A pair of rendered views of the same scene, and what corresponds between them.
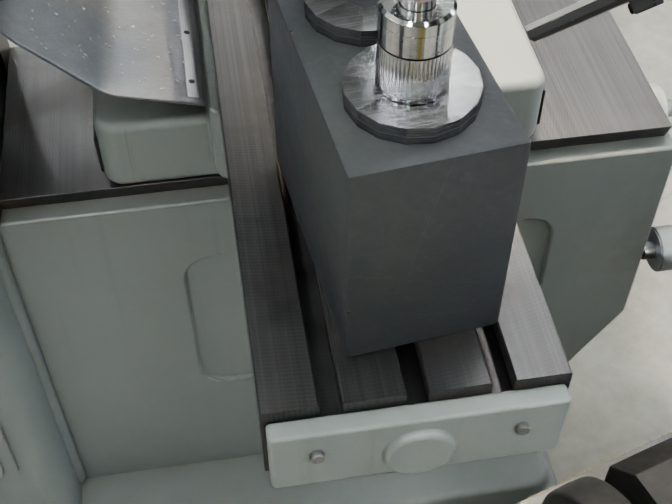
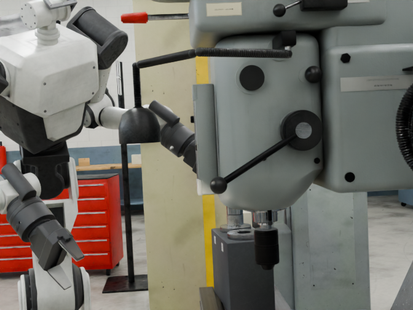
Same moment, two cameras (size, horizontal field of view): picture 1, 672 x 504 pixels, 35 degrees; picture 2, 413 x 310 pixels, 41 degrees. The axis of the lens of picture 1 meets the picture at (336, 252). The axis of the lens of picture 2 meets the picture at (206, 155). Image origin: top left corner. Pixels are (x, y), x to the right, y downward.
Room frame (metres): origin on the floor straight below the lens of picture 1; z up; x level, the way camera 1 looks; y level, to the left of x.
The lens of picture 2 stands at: (2.05, 0.02, 1.47)
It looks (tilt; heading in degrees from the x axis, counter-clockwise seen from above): 3 degrees down; 185
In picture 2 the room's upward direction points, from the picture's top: 3 degrees counter-clockwise
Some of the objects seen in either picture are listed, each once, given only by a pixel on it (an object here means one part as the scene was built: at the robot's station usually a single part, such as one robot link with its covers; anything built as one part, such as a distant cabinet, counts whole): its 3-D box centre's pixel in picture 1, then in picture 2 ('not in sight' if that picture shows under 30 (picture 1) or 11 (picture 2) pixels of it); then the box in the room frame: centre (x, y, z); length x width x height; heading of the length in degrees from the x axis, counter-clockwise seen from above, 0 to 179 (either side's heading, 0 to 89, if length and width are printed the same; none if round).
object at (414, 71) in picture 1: (414, 48); (235, 216); (0.52, -0.05, 1.21); 0.05 x 0.05 x 0.05
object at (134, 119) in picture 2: not in sight; (139, 125); (1.13, -0.18, 1.48); 0.07 x 0.07 x 0.06
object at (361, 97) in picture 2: not in sight; (360, 119); (0.97, 0.22, 1.47); 0.24 x 0.19 x 0.26; 9
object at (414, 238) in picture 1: (384, 144); (241, 264); (0.57, -0.04, 1.09); 0.22 x 0.12 x 0.20; 15
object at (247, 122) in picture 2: not in sight; (263, 123); (0.99, 0.04, 1.47); 0.21 x 0.19 x 0.32; 9
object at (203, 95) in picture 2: not in sight; (204, 139); (1.01, -0.08, 1.45); 0.04 x 0.04 x 0.21; 9
